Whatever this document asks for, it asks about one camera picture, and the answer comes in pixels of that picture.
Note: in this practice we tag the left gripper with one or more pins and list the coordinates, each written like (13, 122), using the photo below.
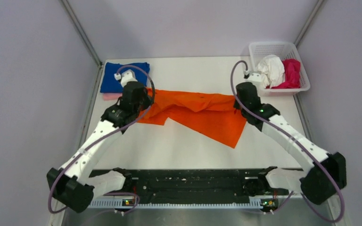
(147, 99)

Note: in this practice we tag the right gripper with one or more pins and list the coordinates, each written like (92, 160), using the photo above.
(235, 106)

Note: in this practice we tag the orange t shirt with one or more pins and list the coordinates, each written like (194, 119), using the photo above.
(212, 115)

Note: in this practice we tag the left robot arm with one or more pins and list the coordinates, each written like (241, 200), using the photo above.
(72, 184)

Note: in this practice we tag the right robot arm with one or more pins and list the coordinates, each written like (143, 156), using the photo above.
(322, 174)

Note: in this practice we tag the folded pink t shirt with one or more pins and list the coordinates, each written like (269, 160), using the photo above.
(111, 96)

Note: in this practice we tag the folded blue t shirt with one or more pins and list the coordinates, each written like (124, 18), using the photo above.
(111, 85)

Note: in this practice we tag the white t shirt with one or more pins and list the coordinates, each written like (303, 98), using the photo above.
(272, 72)

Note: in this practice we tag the magenta t shirt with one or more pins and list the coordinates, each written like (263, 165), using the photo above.
(292, 75)

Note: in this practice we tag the white plastic basket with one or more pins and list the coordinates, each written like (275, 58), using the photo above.
(284, 50)

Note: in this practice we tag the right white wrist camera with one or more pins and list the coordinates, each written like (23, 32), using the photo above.
(253, 77)

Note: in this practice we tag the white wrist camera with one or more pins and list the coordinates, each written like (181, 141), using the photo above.
(253, 77)
(125, 77)

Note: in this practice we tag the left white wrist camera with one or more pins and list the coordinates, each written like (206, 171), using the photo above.
(125, 77)

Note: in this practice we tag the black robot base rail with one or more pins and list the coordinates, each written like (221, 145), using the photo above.
(192, 189)

